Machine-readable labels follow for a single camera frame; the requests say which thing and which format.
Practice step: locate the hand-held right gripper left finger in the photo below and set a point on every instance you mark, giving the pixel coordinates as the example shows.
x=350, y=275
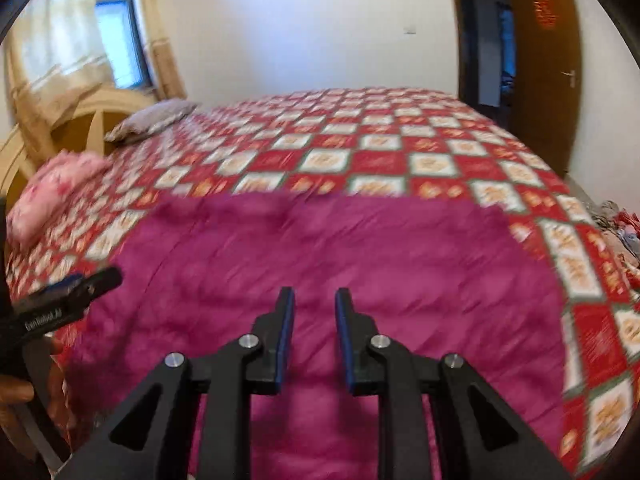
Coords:
x=286, y=340

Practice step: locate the pile of mixed clothes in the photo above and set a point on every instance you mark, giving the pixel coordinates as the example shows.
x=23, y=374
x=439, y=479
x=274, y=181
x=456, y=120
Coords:
x=620, y=230

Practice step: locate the magenta puffer jacket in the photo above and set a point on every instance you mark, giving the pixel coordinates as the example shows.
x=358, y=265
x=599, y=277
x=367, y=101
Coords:
x=400, y=270

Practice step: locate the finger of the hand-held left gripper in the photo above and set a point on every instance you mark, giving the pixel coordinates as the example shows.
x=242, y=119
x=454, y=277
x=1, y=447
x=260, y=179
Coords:
x=100, y=282
x=57, y=287

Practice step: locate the person's left hand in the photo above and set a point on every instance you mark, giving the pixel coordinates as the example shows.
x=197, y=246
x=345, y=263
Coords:
x=17, y=390

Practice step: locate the narrow beige floral curtain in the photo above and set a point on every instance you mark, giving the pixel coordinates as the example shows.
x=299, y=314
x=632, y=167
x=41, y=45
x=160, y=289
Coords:
x=160, y=35

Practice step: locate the red paper door decoration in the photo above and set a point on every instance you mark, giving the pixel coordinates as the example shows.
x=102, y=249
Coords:
x=545, y=13

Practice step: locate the striped grey pillow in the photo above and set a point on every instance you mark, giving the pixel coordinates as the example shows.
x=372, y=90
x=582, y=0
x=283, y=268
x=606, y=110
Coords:
x=150, y=120

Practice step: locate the brown wooden door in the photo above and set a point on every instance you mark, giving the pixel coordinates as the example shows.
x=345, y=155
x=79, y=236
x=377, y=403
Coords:
x=545, y=110

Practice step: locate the folded pink floral blanket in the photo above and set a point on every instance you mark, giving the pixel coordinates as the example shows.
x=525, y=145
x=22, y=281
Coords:
x=55, y=195

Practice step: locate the red checkered bedsheet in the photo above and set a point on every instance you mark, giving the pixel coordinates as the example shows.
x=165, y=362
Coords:
x=380, y=160

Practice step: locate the dark wooden door frame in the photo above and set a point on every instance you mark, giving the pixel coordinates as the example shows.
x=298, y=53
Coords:
x=455, y=35

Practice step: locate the dark framed window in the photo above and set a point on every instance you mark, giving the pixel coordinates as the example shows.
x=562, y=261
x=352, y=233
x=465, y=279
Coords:
x=117, y=35

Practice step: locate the wide beige floral curtain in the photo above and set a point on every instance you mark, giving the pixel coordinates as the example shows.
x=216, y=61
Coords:
x=55, y=45

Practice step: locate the cream wooden bed headboard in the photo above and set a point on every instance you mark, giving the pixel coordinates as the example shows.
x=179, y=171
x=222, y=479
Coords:
x=75, y=115

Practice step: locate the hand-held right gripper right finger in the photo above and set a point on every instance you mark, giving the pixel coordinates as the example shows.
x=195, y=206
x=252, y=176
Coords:
x=350, y=355

